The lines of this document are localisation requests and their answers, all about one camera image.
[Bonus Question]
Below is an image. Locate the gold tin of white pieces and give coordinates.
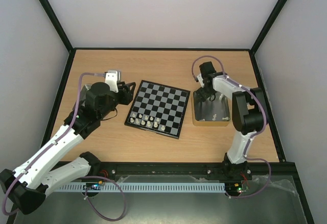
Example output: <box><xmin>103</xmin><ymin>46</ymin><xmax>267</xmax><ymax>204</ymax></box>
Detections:
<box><xmin>191</xmin><ymin>91</ymin><xmax>231</xmax><ymax>127</ymax></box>

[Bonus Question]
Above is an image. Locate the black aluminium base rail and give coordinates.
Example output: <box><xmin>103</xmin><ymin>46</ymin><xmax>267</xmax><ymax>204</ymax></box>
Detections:
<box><xmin>51</xmin><ymin>161</ymin><xmax>297</xmax><ymax>181</ymax></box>

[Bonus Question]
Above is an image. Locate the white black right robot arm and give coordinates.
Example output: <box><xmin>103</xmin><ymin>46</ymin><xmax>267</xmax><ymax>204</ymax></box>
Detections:
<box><xmin>192</xmin><ymin>62</ymin><xmax>268</xmax><ymax>179</ymax></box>

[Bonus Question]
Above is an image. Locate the silver tray of black pieces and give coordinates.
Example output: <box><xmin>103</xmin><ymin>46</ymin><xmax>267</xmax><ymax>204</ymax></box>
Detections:
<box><xmin>79</xmin><ymin>84</ymin><xmax>91</xmax><ymax>107</ymax></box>

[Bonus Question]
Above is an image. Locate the light blue cable duct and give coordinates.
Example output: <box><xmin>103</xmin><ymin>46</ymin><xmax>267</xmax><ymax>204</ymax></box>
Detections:
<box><xmin>56</xmin><ymin>182</ymin><xmax>225</xmax><ymax>193</ymax></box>

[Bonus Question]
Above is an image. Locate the black cage frame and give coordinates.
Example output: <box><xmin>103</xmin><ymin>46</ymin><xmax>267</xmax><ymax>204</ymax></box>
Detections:
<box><xmin>39</xmin><ymin>0</ymin><xmax>314</xmax><ymax>223</ymax></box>

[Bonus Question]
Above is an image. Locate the black white chess board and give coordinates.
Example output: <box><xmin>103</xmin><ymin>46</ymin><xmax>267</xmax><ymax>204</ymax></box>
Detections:
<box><xmin>124</xmin><ymin>80</ymin><xmax>191</xmax><ymax>139</ymax></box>

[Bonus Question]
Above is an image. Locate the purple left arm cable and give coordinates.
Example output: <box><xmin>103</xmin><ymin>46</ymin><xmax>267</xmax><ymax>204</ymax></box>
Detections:
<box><xmin>2</xmin><ymin>72</ymin><xmax>126</xmax><ymax>221</ymax></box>

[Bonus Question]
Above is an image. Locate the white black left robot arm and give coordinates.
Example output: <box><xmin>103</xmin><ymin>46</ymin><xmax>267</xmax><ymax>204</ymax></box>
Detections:
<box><xmin>1</xmin><ymin>82</ymin><xmax>136</xmax><ymax>215</ymax></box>

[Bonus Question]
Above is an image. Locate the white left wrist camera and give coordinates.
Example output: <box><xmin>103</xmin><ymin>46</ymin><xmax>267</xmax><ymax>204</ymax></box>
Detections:
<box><xmin>105</xmin><ymin>70</ymin><xmax>121</xmax><ymax>93</ymax></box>

